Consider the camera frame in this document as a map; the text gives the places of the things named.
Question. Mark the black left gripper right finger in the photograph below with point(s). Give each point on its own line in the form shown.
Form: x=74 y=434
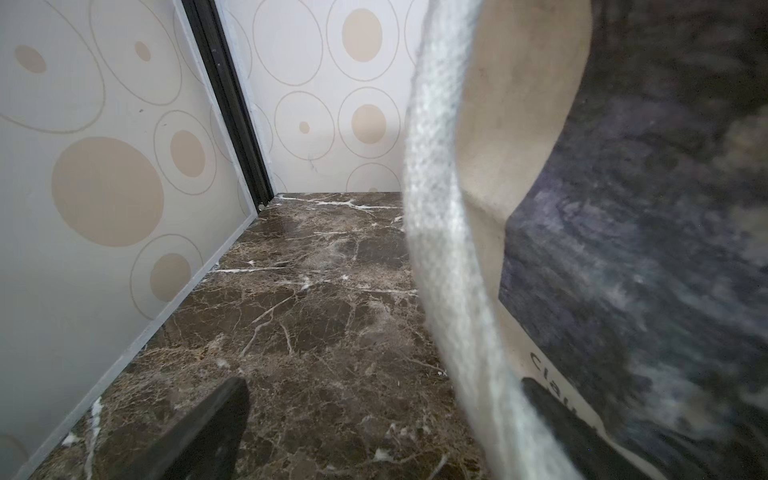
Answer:
x=593 y=457

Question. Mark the cream canvas grocery bag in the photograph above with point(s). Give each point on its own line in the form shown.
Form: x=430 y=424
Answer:
x=585 y=197

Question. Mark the black corner frame post left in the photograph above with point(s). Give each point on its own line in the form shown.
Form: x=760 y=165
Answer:
x=209 y=33

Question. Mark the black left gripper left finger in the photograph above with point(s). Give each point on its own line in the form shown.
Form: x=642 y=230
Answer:
x=204 y=444

